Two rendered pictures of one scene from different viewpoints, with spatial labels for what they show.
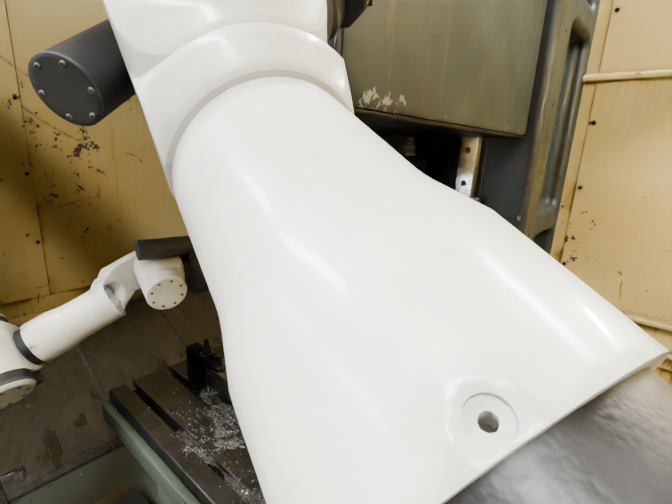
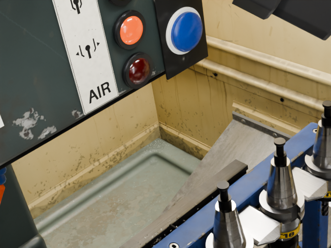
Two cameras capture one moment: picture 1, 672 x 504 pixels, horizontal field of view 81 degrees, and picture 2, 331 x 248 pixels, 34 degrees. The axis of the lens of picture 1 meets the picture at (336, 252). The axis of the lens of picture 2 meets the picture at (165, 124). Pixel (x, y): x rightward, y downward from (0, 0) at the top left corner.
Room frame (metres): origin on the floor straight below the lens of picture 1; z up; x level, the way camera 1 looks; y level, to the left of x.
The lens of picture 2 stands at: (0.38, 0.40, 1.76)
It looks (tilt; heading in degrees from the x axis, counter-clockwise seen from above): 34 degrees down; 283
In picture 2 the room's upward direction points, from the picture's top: 10 degrees counter-clockwise
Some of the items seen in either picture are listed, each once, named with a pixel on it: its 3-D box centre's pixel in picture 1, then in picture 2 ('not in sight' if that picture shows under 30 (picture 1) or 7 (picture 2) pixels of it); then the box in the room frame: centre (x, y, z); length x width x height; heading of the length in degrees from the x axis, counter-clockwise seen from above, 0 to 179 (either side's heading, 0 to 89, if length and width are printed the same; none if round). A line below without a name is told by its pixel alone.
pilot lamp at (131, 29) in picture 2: not in sight; (130, 30); (0.47, 0.07, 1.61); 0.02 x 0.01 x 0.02; 50
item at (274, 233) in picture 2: not in sight; (256, 226); (0.40, -0.14, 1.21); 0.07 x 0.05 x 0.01; 140
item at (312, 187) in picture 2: not in sight; (304, 184); (0.33, -0.22, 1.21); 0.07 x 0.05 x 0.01; 140
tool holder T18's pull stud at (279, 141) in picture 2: not in sight; (280, 151); (0.37, -0.18, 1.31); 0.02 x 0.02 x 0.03
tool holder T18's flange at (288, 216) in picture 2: not in sight; (281, 204); (0.37, -0.18, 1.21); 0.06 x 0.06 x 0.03
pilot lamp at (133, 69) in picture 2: not in sight; (138, 71); (0.47, 0.07, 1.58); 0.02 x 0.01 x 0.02; 50
